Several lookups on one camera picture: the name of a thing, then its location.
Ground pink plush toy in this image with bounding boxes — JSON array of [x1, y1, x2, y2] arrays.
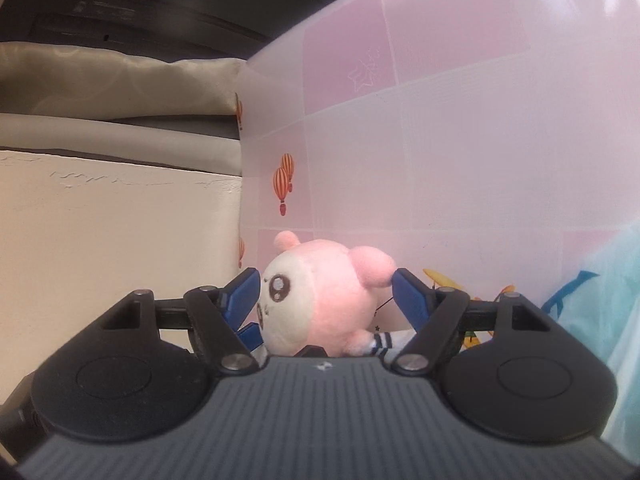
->
[[256, 231, 416, 362]]

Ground white FamilyMart plastic bag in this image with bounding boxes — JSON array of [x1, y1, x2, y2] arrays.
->
[[541, 223, 640, 464]]

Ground beige cushion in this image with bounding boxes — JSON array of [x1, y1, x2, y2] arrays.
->
[[1, 41, 245, 120]]

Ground black cabinet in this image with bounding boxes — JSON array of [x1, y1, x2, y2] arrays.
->
[[1, 0, 336, 62]]

